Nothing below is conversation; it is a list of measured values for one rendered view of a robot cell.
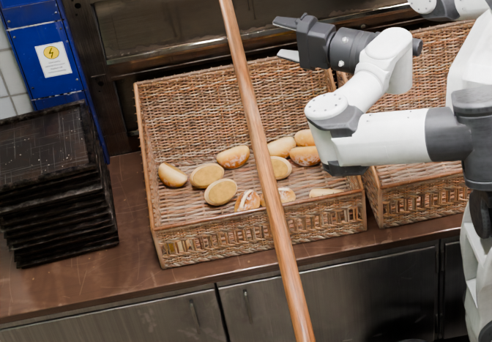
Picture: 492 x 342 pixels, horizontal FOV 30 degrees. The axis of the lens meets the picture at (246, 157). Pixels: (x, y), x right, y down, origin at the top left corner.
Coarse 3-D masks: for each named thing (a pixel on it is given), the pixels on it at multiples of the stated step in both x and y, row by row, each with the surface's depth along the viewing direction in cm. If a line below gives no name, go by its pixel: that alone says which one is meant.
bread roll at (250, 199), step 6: (246, 192) 249; (252, 192) 249; (240, 198) 248; (246, 198) 247; (252, 198) 248; (258, 198) 250; (240, 204) 247; (246, 204) 246; (252, 204) 247; (258, 204) 249; (234, 210) 248
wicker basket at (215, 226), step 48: (144, 96) 260; (192, 96) 261; (240, 96) 262; (288, 96) 263; (144, 144) 246; (192, 144) 267; (240, 144) 269; (192, 192) 260; (240, 192) 258; (192, 240) 246; (240, 240) 238
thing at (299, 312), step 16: (224, 0) 217; (224, 16) 213; (240, 48) 202; (240, 64) 197; (240, 80) 194; (256, 112) 185; (256, 128) 181; (256, 144) 178; (256, 160) 175; (272, 176) 171; (272, 192) 167; (272, 208) 164; (272, 224) 162; (288, 240) 159; (288, 256) 155; (288, 272) 153; (288, 288) 151; (288, 304) 149; (304, 304) 148; (304, 320) 145; (304, 336) 143
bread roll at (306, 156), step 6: (294, 150) 259; (300, 150) 258; (306, 150) 258; (312, 150) 258; (294, 156) 259; (300, 156) 258; (306, 156) 258; (312, 156) 258; (318, 156) 258; (294, 162) 261; (300, 162) 259; (306, 162) 259; (312, 162) 259
